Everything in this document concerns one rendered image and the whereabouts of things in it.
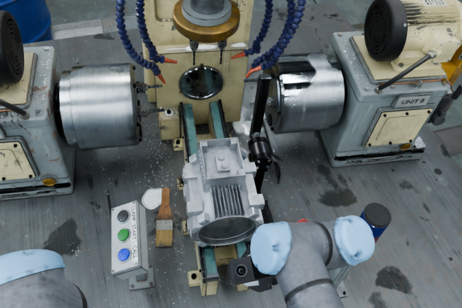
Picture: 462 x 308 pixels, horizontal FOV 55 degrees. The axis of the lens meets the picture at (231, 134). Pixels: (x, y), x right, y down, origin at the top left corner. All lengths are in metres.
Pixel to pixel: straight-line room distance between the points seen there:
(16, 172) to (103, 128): 0.29
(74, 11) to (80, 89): 2.31
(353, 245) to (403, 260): 0.78
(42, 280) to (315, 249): 0.38
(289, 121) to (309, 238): 0.70
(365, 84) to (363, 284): 0.58
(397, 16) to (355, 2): 2.58
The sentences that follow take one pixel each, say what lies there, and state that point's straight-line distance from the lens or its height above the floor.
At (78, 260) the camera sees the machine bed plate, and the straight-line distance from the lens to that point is 1.40.
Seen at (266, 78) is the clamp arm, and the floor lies 1.25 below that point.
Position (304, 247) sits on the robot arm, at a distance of 0.69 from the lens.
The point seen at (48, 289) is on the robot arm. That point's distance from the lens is 0.66.
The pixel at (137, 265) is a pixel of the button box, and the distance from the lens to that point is 1.06.
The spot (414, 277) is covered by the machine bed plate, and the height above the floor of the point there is 0.80.
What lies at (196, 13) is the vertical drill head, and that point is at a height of 1.36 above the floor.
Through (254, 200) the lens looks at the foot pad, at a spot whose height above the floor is 1.07.
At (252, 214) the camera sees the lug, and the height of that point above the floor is 1.09.
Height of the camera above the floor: 2.05
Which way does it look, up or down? 51 degrees down
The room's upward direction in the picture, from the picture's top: 7 degrees clockwise
